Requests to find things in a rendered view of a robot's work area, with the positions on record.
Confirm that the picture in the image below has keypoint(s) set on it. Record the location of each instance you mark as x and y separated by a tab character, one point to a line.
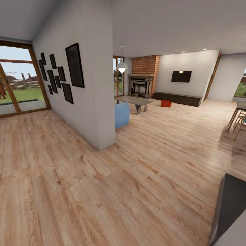
57	80
53	86
74	63
66	87

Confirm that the wood fireplace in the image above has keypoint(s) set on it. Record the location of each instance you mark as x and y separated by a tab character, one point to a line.
140	86

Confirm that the storage box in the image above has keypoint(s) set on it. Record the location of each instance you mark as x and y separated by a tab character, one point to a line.
165	103

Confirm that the room light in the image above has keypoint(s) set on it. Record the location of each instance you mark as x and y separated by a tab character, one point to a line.
122	64

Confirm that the sofa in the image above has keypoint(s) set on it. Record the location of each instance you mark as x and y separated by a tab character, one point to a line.
122	113

